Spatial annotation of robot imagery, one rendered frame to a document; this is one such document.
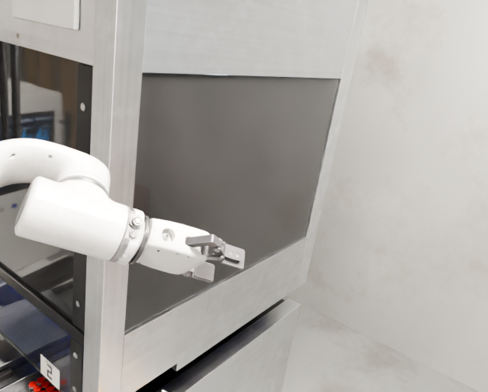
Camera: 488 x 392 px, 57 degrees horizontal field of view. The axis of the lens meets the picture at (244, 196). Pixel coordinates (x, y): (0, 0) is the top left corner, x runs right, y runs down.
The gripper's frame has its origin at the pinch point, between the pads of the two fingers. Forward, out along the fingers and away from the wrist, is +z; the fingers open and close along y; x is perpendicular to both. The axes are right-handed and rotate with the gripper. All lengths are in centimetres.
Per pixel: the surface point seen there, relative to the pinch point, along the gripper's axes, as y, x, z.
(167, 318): 45.4, -1.2, 11.9
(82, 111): 13.7, -27.5, -26.3
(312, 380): 156, -13, 162
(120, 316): 37.4, 2.7, -3.0
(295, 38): 4, -70, 17
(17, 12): 17, -46, -43
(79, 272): 37.1, -4.4, -14.0
